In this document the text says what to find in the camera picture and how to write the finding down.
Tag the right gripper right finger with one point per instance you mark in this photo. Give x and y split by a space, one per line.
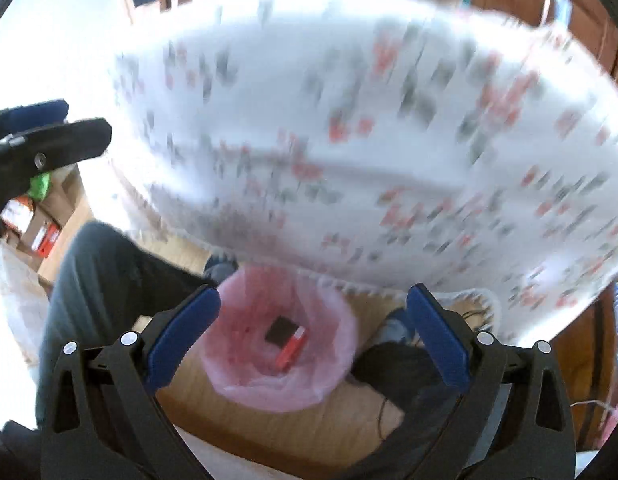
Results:
513 419

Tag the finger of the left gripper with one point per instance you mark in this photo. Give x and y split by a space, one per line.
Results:
31 116
37 151

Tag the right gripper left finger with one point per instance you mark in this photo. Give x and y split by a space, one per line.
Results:
103 418

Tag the red ointment box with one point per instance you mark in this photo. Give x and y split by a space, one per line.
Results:
292 344

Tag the pink lined trash bin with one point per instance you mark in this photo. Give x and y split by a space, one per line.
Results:
259 304

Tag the cardboard box on floor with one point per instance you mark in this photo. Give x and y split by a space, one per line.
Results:
41 224

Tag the person leg in jeans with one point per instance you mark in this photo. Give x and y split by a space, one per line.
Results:
105 283

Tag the floral white tablecloth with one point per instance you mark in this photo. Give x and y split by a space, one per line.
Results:
378 144

